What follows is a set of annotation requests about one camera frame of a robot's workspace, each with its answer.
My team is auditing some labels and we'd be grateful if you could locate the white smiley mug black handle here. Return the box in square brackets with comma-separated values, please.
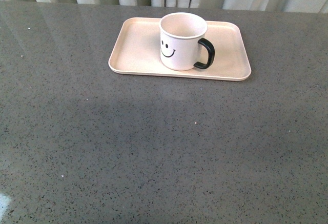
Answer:
[159, 12, 215, 71]

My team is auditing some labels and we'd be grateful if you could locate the cream rectangular tray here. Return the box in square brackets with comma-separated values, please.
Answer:
[108, 17, 251, 81]

